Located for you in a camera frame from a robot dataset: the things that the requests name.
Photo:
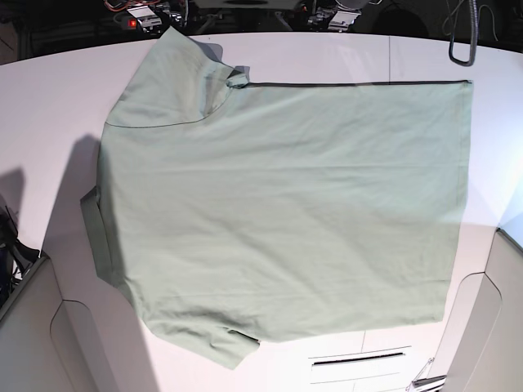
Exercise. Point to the light green T-shirt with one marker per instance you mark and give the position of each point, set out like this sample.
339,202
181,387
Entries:
229,213

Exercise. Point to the white slotted vent panel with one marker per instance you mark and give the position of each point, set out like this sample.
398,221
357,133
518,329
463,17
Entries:
354,367

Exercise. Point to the left beige side cabinet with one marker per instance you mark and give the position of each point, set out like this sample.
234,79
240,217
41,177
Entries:
69,331

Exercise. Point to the beige side cabinet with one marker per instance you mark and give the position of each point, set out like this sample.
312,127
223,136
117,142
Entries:
69,331
481,349

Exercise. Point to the right beige side cabinet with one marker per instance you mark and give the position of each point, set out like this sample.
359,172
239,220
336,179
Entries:
481,349

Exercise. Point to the black power strip red switch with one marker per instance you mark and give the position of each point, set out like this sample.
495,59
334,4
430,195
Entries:
149,24

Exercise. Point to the metal clip bracket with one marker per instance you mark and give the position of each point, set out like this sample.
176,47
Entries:
423,383

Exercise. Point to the grey cable loops background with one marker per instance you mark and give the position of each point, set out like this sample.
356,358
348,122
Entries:
458,20

